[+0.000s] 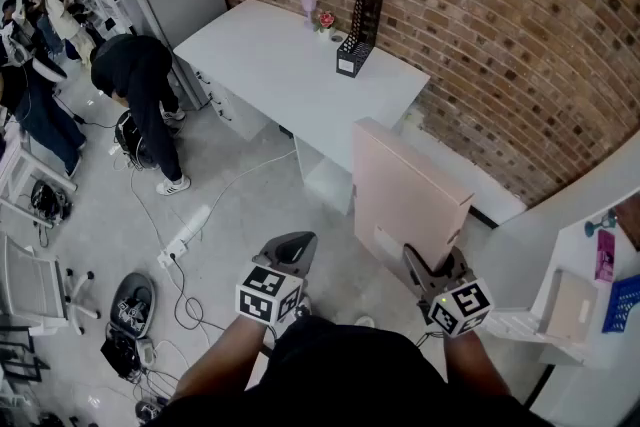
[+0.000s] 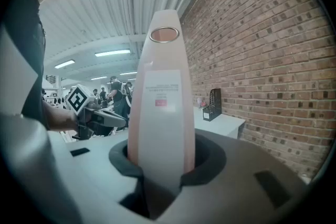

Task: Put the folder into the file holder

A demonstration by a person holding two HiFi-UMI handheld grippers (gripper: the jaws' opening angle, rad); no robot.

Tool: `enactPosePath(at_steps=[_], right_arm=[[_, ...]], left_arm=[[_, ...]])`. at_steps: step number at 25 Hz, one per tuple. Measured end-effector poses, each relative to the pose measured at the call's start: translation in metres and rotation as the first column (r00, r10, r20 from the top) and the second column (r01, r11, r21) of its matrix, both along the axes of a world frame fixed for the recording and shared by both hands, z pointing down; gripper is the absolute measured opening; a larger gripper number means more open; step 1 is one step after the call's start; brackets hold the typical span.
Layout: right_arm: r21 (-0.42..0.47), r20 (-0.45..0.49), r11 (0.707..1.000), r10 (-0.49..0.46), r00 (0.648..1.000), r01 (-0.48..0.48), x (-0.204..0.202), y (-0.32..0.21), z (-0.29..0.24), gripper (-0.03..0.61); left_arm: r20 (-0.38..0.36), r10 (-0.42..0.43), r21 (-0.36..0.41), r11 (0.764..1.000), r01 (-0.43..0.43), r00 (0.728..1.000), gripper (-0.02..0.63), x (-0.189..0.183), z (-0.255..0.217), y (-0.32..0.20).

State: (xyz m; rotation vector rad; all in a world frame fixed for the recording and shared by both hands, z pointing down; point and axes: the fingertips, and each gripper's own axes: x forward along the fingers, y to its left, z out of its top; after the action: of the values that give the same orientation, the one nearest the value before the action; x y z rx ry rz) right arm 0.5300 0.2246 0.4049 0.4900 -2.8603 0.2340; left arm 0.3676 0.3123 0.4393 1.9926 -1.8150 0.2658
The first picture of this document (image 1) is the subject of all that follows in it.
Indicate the black headset bundle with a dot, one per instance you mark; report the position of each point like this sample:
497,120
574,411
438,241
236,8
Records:
47,202

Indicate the blue plastic basket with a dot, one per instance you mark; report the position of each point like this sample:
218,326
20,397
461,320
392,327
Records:
622,305

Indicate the white power strip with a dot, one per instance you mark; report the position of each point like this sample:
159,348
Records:
192,225

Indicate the potted pink flowers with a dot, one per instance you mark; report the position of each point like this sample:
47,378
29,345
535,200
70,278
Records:
326,20

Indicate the light pink folder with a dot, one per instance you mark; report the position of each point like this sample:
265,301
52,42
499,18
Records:
400,195

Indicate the white stool frame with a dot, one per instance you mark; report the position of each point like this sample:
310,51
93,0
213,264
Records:
20,165

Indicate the pink packet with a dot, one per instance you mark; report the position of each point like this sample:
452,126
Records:
605,255

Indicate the beige document box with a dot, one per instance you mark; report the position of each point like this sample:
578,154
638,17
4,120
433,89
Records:
570,305

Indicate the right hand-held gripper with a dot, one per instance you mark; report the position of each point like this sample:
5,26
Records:
460,307

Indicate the black backpack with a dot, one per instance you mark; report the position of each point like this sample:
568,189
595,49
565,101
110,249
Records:
127,135

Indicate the person's right forearm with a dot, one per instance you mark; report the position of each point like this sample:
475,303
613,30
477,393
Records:
470,365

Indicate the white partition panel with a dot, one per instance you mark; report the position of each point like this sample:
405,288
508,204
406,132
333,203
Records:
560,195

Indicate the teal plastic object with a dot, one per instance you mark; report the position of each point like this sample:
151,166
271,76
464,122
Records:
597,226

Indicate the white desk drawer unit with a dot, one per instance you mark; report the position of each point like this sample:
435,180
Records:
235,110

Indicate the black mesh file holder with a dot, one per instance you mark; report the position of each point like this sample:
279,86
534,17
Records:
357,50

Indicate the white office chair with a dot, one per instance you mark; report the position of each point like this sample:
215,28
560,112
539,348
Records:
30,285

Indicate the person's left forearm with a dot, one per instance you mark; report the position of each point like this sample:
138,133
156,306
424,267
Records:
225,355

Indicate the person's black shirt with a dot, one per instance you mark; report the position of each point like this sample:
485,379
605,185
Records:
350,380

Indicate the black equipment bag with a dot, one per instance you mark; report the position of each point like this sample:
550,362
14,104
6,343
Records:
120,355

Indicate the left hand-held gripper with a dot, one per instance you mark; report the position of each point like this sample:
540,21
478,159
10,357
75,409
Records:
270,295

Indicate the grey oval equipment case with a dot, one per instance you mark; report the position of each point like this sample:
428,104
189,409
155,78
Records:
132,290

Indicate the person's white shoe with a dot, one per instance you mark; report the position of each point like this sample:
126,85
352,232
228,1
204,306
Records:
365,321

